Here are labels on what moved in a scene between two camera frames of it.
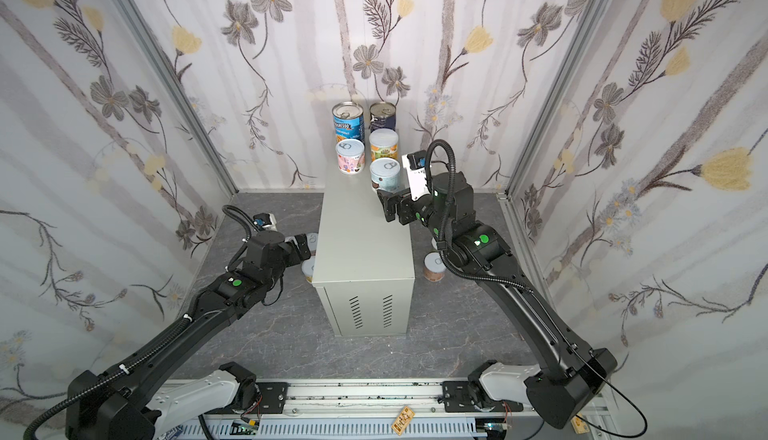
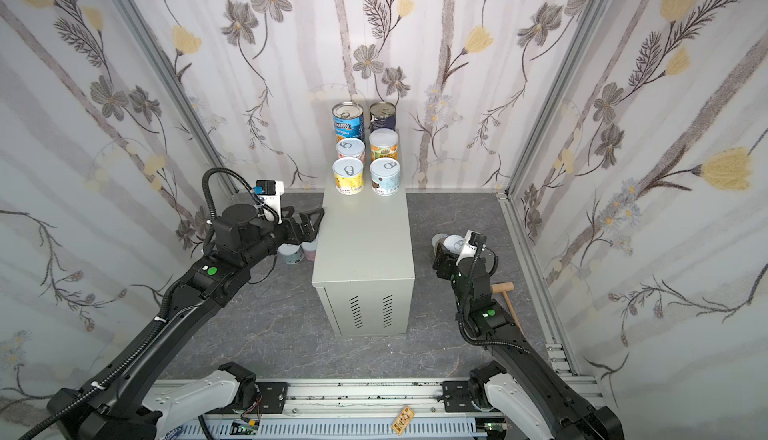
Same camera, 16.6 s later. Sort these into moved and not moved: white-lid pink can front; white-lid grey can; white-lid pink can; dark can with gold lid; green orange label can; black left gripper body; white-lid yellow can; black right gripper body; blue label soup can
Moved: black right gripper body; black left gripper body; white-lid yellow can
Not moved: white-lid pink can front; dark can with gold lid; blue label soup can; green orange label can; white-lid grey can; white-lid pink can
